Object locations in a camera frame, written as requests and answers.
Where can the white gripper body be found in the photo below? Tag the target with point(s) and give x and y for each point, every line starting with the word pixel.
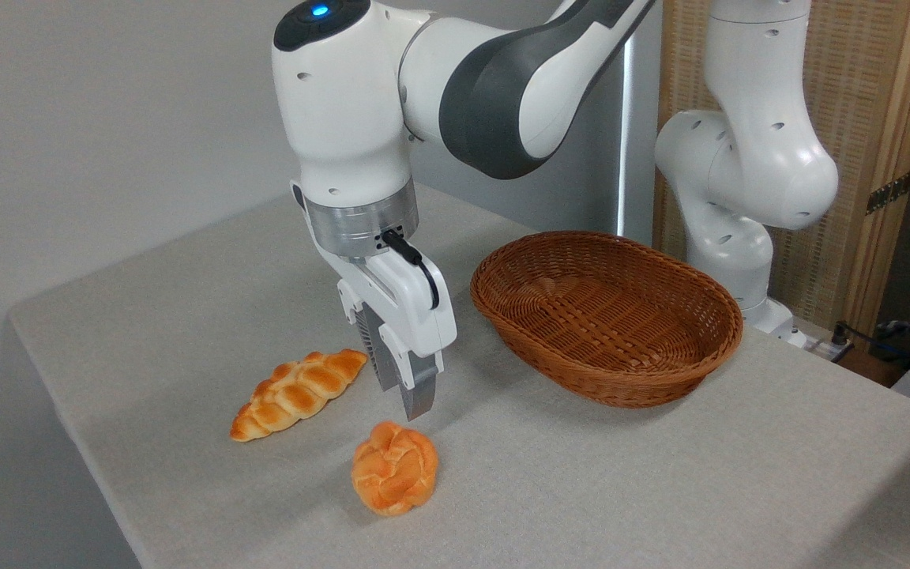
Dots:
pixel 415 316

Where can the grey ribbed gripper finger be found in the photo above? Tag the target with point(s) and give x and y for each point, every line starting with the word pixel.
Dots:
pixel 419 387
pixel 376 348

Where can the round knotted bread roll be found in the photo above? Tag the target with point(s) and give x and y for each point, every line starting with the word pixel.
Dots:
pixel 394 470

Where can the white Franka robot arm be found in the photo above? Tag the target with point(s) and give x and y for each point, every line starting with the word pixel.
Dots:
pixel 344 111

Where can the long braided bread loaf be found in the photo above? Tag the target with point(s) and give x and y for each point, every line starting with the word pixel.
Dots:
pixel 297 393

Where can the brown wicker basket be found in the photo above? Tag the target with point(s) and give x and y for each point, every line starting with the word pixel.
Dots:
pixel 605 316

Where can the grey tablecloth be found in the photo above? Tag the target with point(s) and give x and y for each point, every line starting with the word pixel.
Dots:
pixel 581 490

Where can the white power strip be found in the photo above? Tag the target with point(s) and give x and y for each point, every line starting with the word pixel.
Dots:
pixel 822 348

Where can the metal screen hinge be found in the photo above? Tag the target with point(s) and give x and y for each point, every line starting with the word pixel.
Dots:
pixel 889 192

